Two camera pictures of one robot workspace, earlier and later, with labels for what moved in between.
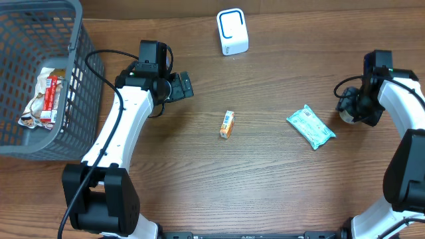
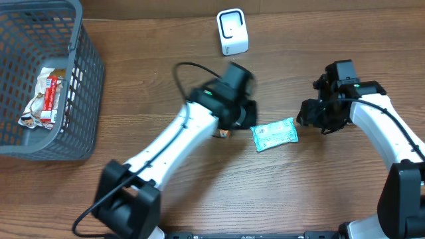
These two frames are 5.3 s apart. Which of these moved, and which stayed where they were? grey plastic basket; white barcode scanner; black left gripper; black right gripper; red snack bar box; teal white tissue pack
Moved: black left gripper; teal white tissue pack; black right gripper
Stayed: red snack bar box; white barcode scanner; grey plastic basket
